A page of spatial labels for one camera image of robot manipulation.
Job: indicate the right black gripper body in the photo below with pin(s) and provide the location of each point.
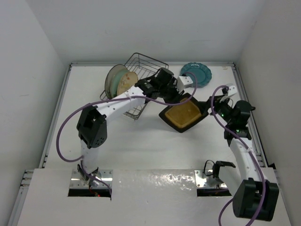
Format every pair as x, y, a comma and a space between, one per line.
223, 109

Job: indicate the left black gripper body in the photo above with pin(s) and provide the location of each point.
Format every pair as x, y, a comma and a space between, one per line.
169, 91

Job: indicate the black square amber plate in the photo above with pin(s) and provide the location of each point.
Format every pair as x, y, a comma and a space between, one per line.
182, 117

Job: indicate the teal scalloped plate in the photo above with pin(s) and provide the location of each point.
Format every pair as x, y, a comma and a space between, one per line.
199, 73

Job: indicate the tan bird plate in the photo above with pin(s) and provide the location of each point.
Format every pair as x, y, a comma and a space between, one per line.
126, 82

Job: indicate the light blue flower plate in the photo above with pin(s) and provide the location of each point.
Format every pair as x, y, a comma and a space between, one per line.
115, 81

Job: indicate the beige tree pattern plate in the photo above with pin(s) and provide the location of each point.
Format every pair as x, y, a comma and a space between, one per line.
113, 71

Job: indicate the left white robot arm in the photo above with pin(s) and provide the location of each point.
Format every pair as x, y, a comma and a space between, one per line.
94, 119

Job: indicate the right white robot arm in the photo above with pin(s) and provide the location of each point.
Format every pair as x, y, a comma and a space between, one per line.
254, 197

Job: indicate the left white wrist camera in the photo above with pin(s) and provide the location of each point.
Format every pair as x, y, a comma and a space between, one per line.
184, 82

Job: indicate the black wire dish rack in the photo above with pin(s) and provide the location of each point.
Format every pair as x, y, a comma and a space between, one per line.
144, 66

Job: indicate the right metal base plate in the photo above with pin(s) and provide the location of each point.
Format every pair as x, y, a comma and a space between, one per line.
205, 180

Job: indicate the metal base plate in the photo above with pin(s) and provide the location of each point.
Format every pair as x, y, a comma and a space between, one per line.
205, 180
78, 182

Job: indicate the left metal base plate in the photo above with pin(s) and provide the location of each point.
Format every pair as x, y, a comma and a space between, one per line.
78, 182

